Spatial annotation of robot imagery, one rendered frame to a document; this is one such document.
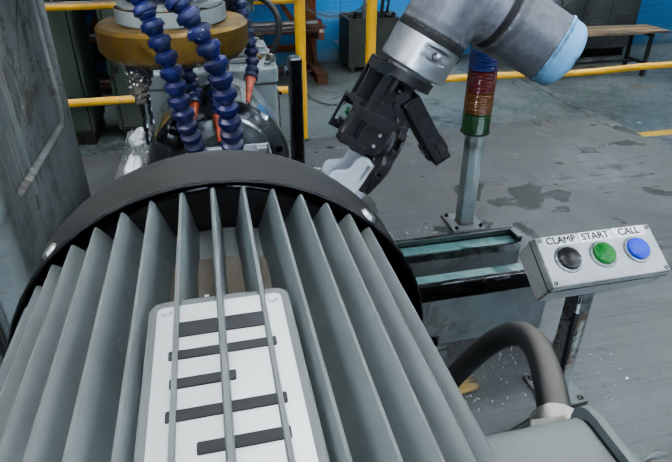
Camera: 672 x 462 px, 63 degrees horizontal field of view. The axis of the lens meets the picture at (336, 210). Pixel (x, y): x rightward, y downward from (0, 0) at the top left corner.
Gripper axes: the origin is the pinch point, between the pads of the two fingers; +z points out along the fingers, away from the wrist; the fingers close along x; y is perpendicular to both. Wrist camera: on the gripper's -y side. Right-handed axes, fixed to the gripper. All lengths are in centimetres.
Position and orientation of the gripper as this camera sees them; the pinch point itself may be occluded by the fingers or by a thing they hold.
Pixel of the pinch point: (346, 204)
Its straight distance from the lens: 77.7
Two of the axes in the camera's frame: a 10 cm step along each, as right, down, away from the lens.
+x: 2.2, 4.7, -8.5
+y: -8.5, -3.4, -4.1
